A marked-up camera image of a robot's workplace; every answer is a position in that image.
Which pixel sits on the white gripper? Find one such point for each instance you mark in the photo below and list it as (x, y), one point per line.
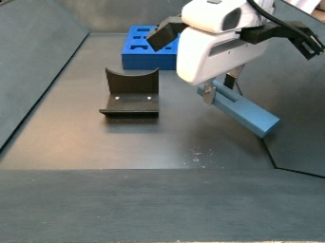
(210, 49)

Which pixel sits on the light blue square-circle object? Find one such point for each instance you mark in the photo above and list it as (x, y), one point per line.
(242, 110)

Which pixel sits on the black curved fixture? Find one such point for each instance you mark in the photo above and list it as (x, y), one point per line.
(134, 95)

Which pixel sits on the blue block with shaped holes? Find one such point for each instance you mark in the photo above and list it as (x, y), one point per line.
(139, 56)

